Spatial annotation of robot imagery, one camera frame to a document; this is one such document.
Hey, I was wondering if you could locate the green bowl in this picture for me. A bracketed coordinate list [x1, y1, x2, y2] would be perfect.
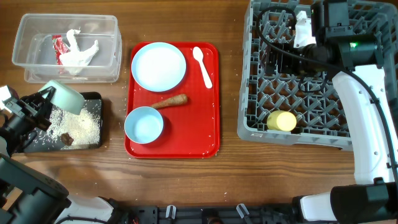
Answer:
[39, 80, 85, 115]

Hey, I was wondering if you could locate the white tissue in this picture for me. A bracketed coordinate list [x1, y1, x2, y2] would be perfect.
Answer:
[60, 29, 99, 75]

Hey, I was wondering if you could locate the dark brown food scrap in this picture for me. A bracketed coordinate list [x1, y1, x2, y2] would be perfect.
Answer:
[60, 133, 74, 146]

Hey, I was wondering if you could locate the red snack wrapper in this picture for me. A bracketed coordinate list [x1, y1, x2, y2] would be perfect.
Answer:
[52, 35, 70, 65]

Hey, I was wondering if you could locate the pile of rice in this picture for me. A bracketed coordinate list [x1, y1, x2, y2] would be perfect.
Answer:
[32, 104, 102, 149]

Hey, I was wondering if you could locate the yellow plastic cup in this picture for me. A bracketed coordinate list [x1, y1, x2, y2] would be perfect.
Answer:
[267, 110, 297, 131]

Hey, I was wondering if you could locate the small light blue bowl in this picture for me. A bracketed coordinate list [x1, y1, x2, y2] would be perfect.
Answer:
[124, 106, 164, 144]

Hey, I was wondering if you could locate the light blue plate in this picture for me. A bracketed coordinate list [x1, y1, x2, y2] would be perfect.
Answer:
[131, 42, 187, 92]

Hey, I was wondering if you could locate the white plastic spoon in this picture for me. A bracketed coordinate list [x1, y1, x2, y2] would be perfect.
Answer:
[193, 47, 213, 89]

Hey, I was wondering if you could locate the carrot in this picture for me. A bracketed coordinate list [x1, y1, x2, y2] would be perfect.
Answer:
[150, 94, 188, 109]

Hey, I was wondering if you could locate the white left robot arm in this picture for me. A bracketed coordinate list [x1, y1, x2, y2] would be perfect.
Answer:
[1, 81, 116, 223]

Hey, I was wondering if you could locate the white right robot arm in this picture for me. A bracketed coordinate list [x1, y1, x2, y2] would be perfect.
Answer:
[267, 34, 397, 223]

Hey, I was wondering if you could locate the black waste tray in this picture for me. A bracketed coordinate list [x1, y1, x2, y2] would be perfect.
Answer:
[21, 91, 103, 154]

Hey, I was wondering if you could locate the grey-blue dishwasher rack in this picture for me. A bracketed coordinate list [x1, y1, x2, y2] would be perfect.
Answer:
[237, 1, 397, 151]

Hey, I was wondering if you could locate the clear plastic storage box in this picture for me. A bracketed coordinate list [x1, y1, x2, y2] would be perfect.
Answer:
[12, 14, 122, 83]

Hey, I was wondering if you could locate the red plastic tray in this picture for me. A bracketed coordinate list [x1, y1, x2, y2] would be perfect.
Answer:
[124, 42, 220, 159]

